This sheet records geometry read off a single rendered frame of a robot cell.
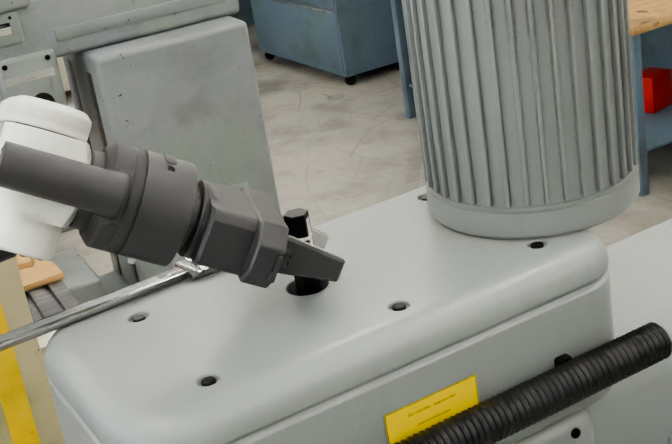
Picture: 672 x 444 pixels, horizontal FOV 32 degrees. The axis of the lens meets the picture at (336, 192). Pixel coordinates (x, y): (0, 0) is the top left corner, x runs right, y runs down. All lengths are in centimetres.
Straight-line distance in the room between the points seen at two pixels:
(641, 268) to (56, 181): 65
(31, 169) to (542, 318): 43
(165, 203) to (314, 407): 20
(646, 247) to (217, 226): 56
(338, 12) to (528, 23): 736
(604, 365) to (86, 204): 45
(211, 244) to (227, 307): 9
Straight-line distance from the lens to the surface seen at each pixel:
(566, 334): 103
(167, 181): 93
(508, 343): 99
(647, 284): 125
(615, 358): 103
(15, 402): 290
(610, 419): 114
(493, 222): 105
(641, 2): 616
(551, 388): 100
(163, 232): 93
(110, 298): 106
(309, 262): 97
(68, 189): 89
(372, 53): 853
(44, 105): 93
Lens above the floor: 232
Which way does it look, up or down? 21 degrees down
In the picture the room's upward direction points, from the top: 9 degrees counter-clockwise
